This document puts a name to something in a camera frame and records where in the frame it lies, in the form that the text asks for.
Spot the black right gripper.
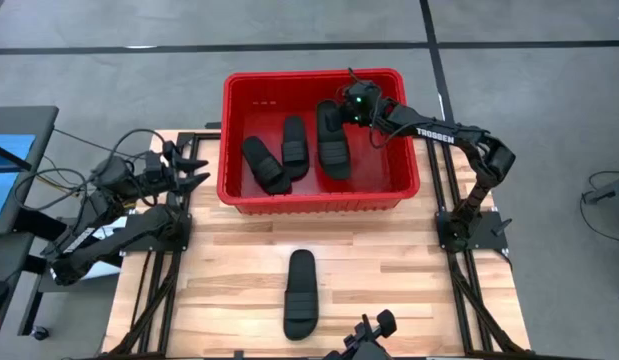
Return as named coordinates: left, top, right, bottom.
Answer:
left=332, top=99, right=391, bottom=129

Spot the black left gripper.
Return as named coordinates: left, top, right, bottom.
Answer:
left=137, top=141, right=211, bottom=209

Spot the black rubber slide sandal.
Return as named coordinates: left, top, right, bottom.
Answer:
left=240, top=135, right=293, bottom=196
left=282, top=248, right=320, bottom=342
left=316, top=99, right=353, bottom=181
left=281, top=114, right=311, bottom=181

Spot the red plastic bin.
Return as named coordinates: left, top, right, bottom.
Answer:
left=216, top=68, right=421, bottom=216

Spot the white box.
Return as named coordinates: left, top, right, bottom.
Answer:
left=78, top=214, right=128, bottom=280

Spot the grey desk with blue mat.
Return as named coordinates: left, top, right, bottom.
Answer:
left=0, top=105, right=59, bottom=236

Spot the black desk support beam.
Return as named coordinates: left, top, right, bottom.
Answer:
left=13, top=209, right=65, bottom=241

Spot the light blue desk mat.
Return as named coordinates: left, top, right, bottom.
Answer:
left=0, top=133, right=38, bottom=219

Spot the grey floor stand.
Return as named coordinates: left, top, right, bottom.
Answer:
left=582, top=180, right=619, bottom=206

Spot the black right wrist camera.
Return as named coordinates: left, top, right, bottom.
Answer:
left=346, top=82, right=383, bottom=107

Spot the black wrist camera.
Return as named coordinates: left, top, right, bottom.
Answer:
left=346, top=82, right=383, bottom=107
left=143, top=151, right=165, bottom=184

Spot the black aluminium table frame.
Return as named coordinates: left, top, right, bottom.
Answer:
left=411, top=130, right=533, bottom=357
left=106, top=130, right=223, bottom=357

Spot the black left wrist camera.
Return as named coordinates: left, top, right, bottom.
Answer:
left=143, top=151, right=165, bottom=184

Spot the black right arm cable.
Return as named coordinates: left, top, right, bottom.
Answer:
left=367, top=117, right=420, bottom=150

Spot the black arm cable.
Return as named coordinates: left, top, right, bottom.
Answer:
left=13, top=128, right=168, bottom=212
left=367, top=117, right=420, bottom=150

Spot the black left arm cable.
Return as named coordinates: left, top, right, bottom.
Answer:
left=13, top=128, right=168, bottom=212

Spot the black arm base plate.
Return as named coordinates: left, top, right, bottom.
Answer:
left=119, top=212, right=193, bottom=254
left=436, top=209, right=510, bottom=251

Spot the yellow cable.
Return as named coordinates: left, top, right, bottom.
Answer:
left=36, top=172, right=78, bottom=194

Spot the black clamp mount with knob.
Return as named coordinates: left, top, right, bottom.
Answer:
left=322, top=308, right=398, bottom=360

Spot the black floor cable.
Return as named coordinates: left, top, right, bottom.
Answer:
left=580, top=171, right=619, bottom=245

